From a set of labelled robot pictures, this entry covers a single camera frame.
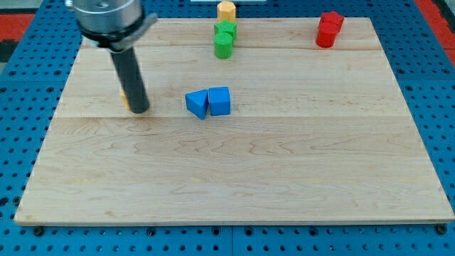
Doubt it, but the light wooden board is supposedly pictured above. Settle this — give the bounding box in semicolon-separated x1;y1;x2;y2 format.
14;18;454;226

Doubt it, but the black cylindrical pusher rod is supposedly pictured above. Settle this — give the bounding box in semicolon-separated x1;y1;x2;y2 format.
110;48;149;114

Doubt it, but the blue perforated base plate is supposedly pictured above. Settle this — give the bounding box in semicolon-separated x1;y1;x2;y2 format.
1;1;454;255

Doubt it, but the blue triangle block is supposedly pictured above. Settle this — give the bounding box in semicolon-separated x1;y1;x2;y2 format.
185;90;209;119

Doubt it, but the yellow hexagon block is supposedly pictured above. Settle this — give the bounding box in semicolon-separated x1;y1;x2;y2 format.
216;1;236;22

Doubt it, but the red star block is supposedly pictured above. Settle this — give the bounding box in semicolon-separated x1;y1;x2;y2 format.
319;11;345;33

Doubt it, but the green star block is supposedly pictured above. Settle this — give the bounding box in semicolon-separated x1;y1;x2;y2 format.
214;19;237;40

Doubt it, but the blue cube block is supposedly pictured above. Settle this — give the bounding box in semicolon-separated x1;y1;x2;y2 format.
208;86;231;116

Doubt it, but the green cylinder block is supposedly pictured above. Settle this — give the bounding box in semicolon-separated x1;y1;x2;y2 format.
214;33;233;59

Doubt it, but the red cylinder block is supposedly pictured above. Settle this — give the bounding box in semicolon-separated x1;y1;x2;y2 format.
316;23;338;48

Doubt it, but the yellow heart block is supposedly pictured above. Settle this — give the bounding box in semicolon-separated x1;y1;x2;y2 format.
119;88;130;110

